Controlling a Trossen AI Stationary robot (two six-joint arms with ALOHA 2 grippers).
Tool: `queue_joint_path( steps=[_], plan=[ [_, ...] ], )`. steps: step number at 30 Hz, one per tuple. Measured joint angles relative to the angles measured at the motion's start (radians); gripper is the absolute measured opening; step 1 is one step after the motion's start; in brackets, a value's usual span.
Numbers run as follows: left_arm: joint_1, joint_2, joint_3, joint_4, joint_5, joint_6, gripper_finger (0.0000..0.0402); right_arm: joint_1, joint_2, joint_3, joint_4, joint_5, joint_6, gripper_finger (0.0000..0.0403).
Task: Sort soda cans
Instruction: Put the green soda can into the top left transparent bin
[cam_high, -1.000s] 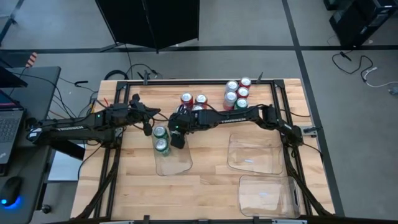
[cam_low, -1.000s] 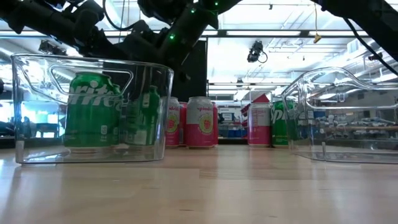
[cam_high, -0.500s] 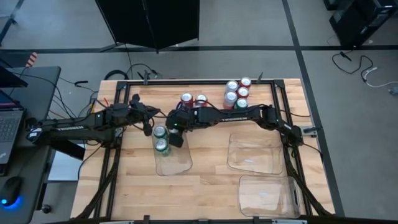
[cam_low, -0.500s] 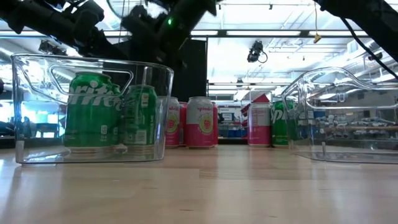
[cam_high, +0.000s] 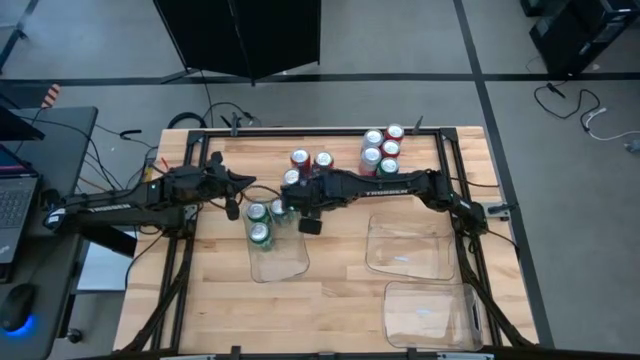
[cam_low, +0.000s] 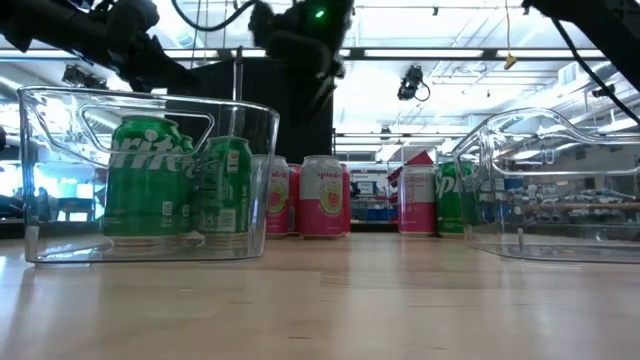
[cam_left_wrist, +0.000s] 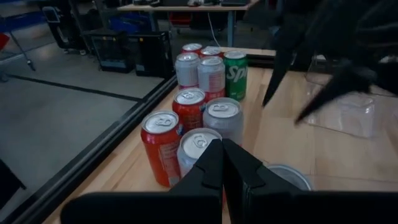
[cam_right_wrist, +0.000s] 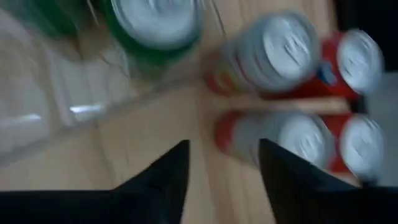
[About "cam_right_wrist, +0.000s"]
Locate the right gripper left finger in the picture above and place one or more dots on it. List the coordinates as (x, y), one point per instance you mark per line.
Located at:
(174, 186)

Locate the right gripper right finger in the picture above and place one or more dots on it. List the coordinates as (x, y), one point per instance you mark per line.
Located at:
(280, 186)

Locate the white red Spindrift can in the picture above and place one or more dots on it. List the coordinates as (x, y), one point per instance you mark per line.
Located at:
(304, 137)
(280, 46)

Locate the red soda can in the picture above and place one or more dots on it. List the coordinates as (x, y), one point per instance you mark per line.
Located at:
(360, 146)
(360, 59)

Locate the green soda cans group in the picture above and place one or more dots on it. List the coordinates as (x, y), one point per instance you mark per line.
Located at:
(62, 93)

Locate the green Sprite soda can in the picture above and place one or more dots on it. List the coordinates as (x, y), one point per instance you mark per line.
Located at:
(155, 21)

